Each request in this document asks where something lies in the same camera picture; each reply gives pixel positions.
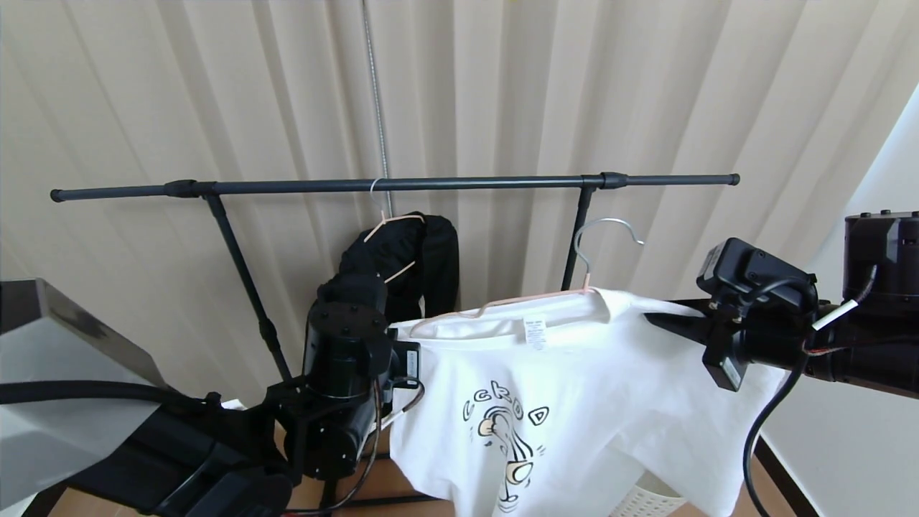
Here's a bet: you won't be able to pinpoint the white garment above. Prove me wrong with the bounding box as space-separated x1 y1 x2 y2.
388 287 790 517

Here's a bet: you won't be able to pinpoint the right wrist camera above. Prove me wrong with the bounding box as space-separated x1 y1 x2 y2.
695 238 819 324

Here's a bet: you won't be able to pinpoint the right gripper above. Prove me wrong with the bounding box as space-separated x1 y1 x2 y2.
702 316 919 397

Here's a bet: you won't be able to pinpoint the black clothes rack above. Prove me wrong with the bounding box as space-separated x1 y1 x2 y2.
50 172 740 507

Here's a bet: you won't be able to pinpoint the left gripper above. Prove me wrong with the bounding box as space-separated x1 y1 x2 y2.
286 342 421 481

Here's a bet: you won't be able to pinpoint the white laundry basket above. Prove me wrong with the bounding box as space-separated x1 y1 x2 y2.
610 470 686 517

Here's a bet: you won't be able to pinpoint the black shorts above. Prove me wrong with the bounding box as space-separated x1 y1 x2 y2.
316 213 460 324

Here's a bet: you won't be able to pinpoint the black cable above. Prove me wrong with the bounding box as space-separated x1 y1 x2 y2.
0 381 216 409
742 276 819 517

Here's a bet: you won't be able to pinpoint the pink clothes hanger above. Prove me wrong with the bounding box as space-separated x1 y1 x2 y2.
409 218 645 338
363 180 426 284

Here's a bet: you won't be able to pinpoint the beige curtain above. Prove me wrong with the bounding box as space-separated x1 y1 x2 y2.
0 0 919 403

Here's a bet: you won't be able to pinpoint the thin metal curtain wand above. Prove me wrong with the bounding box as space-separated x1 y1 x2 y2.
361 0 393 216

